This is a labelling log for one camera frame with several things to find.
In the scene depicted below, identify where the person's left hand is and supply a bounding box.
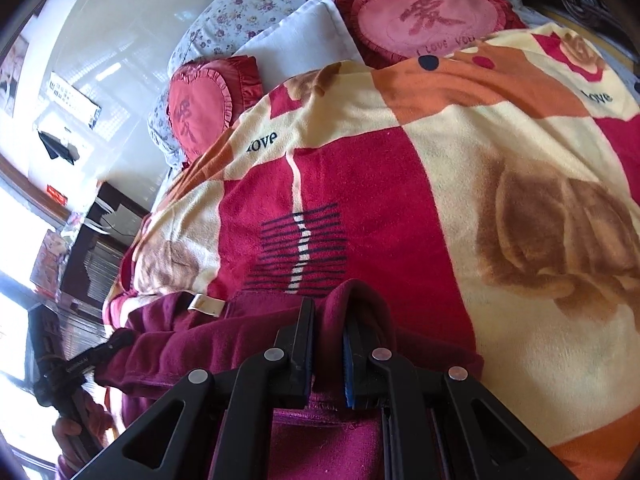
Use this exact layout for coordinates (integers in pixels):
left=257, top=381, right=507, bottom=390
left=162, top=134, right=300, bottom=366
left=52, top=392, right=116, bottom=466

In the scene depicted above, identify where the dark wooden desk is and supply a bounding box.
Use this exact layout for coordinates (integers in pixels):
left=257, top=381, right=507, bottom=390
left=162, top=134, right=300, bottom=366
left=60, top=181, right=153, bottom=311

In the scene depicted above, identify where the white wall calendar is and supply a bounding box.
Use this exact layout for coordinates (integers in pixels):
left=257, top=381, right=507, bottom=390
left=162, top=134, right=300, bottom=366
left=47, top=72, right=103, bottom=128

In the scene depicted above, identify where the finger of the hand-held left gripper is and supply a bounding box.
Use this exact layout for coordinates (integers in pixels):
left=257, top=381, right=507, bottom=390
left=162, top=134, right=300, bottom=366
left=65, top=330, right=136, bottom=377

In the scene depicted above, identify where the white pillow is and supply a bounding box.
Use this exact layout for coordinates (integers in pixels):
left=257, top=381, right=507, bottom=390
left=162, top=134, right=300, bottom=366
left=231, top=0, right=366, bottom=86

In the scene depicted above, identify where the red printed box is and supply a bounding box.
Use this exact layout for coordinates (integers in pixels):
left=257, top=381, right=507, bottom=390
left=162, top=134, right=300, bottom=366
left=30, top=230, right=73, bottom=291

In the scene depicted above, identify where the wall poster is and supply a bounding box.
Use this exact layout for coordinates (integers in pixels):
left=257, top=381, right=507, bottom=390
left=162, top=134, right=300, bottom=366
left=0, top=35, right=31, bottom=116

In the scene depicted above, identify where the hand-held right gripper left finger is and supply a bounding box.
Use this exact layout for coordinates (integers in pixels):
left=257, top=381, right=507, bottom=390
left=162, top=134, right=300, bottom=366
left=70, top=299, right=316, bottom=480

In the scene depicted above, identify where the printed fleece blanket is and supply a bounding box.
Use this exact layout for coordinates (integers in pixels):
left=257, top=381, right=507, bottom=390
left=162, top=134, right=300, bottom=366
left=102, top=22, right=640, bottom=480

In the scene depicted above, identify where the maroon fleece sweater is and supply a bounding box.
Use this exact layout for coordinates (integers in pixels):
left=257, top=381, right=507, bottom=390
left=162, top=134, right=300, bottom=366
left=95, top=280, right=486, bottom=480

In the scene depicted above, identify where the black wall device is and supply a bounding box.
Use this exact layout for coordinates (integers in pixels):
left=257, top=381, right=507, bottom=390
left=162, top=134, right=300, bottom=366
left=40, top=131, right=81, bottom=166

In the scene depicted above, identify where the red heart pillow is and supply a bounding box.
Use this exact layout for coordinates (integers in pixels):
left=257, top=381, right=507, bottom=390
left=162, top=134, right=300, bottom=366
left=167, top=56, right=263, bottom=161
left=334, top=0, right=528, bottom=68

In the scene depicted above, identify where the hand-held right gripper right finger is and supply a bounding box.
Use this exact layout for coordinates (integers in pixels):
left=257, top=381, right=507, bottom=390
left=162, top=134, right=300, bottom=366
left=342, top=305, right=578, bottom=480

